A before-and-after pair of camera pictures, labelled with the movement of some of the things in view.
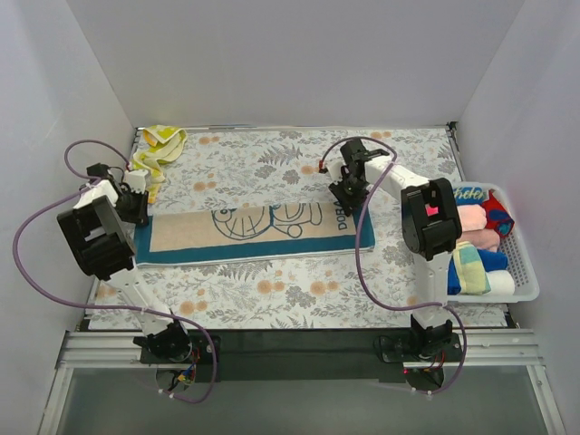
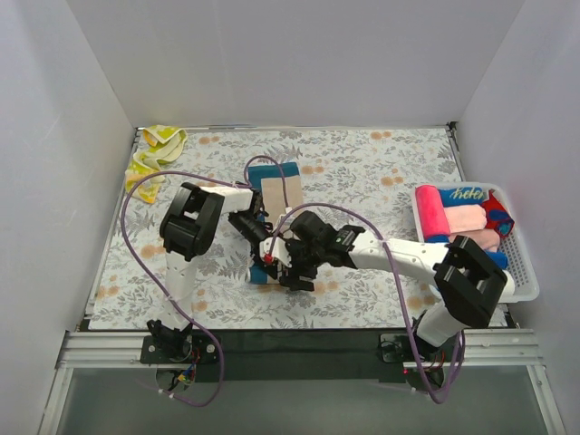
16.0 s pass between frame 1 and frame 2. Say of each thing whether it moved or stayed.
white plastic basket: stayed
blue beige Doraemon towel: moved
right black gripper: moved
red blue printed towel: stayed
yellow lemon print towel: stayed
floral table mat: stayed
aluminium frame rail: stayed
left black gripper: moved
